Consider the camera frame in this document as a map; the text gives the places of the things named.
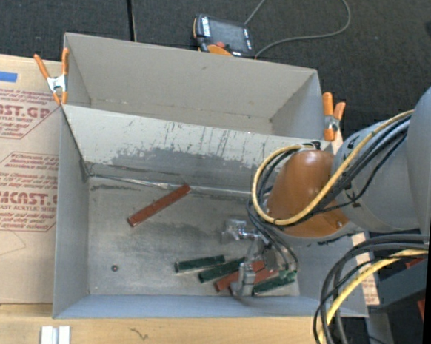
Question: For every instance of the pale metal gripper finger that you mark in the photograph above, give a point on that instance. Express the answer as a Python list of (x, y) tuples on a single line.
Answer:
[(246, 279), (235, 230)]

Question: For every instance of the red-brown flat block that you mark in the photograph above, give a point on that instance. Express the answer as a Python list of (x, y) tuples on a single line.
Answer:
[(226, 281), (266, 275), (159, 205)]

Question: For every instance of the dark green flat block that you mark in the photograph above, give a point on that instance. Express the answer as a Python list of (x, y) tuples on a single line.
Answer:
[(273, 285), (200, 264), (218, 272)]

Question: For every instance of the grey metal bin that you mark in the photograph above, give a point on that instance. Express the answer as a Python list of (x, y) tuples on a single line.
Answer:
[(139, 243)]

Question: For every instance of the brown cardboard board, red print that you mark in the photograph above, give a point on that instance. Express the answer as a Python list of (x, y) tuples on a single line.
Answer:
[(16, 248)]

